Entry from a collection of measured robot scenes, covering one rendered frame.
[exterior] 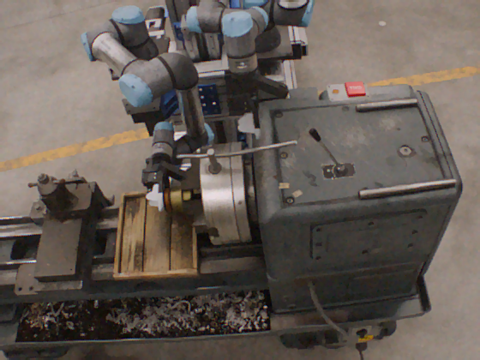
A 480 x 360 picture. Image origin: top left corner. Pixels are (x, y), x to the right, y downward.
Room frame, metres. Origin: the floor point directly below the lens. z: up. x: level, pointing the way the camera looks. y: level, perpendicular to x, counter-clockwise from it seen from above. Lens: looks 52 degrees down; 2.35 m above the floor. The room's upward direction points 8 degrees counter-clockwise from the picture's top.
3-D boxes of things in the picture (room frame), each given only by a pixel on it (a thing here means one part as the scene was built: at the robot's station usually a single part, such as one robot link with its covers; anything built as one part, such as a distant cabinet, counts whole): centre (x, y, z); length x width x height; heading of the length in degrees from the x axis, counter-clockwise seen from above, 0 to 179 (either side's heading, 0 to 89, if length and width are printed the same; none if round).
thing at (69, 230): (0.96, 0.74, 0.95); 0.43 x 0.17 x 0.05; 177
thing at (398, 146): (0.91, -0.28, 1.06); 0.59 x 0.48 x 0.39; 87
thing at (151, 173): (1.03, 0.34, 1.08); 0.12 x 0.09 x 0.08; 176
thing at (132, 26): (1.59, 0.41, 1.33); 0.13 x 0.12 x 0.14; 121
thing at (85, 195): (1.02, 0.71, 0.99); 0.20 x 0.10 x 0.05; 87
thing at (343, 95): (1.11, -0.32, 1.23); 0.13 x 0.08 x 0.05; 87
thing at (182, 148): (1.20, 0.30, 0.98); 0.11 x 0.08 x 0.11; 121
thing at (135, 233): (0.93, 0.39, 0.89); 0.36 x 0.30 x 0.04; 177
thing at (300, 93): (1.12, -0.18, 1.24); 0.09 x 0.08 x 0.03; 87
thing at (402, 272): (0.91, -0.28, 0.43); 0.60 x 0.48 x 0.86; 87
